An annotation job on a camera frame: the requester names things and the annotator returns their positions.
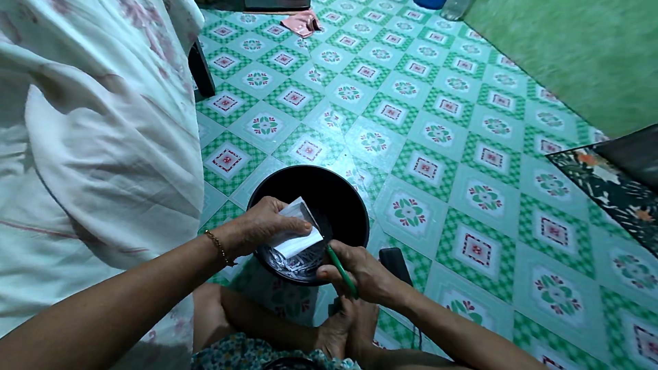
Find person's right hand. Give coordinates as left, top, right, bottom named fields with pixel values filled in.
left=316, top=239, right=414, bottom=312

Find person's left hand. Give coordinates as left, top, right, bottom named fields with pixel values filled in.
left=210, top=196, right=313, bottom=267

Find white paper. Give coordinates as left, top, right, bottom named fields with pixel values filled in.
left=268, top=196, right=324, bottom=260

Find green-handled scissors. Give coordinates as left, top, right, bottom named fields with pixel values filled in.
left=322, top=237, right=359, bottom=299

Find person's right forearm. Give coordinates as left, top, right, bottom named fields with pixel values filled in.
left=396, top=282, right=549, bottom=370

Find person's left forearm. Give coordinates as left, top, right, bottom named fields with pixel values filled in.
left=0, top=230, right=231, bottom=370

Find pile of paper strips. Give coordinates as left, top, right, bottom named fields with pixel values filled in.
left=261, top=242, right=330, bottom=282

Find black rectangular device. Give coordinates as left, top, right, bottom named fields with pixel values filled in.
left=379, top=248, right=414, bottom=287

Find black round bucket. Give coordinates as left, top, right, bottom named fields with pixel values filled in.
left=247, top=165, right=370, bottom=287

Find person's legs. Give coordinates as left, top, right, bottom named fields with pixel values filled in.
left=193, top=283, right=474, bottom=370

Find person's body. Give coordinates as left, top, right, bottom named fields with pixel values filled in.
left=191, top=332, right=362, bottom=370

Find black furniture leg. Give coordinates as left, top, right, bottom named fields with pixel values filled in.
left=187, top=38, right=217, bottom=102

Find white floral bed sheet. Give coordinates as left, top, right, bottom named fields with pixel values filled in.
left=0, top=0, right=206, bottom=370

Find pink cloth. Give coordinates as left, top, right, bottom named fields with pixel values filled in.
left=280, top=9, right=322, bottom=39

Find dark box-shaped furniture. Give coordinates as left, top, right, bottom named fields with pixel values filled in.
left=195, top=0, right=312, bottom=13

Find clear plastic bottle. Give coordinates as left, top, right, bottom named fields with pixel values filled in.
left=440, top=0, right=473, bottom=22

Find dark floral cloth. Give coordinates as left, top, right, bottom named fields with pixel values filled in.
left=545, top=143, right=658, bottom=259

